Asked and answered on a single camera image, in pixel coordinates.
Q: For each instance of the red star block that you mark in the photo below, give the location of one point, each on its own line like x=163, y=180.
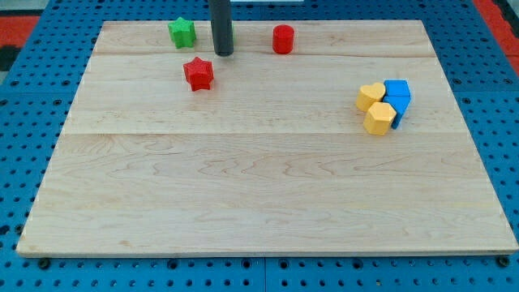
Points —
x=199, y=74

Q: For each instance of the green star block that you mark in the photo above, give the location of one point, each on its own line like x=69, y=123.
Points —
x=182, y=33

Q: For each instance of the light wooden board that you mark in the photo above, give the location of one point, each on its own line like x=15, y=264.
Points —
x=273, y=160

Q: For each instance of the red cylinder block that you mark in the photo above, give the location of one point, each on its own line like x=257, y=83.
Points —
x=283, y=39

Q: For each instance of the yellow heart block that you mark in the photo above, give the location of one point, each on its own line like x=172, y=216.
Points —
x=369, y=94

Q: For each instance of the yellow hexagon block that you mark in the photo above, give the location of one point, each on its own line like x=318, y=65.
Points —
x=379, y=118

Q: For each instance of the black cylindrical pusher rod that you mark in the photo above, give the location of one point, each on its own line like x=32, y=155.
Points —
x=221, y=24

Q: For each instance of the blue cube block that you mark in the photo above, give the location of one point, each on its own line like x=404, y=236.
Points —
x=397, y=88

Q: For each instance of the blue triangle block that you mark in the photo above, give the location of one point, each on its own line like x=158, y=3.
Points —
x=400, y=104

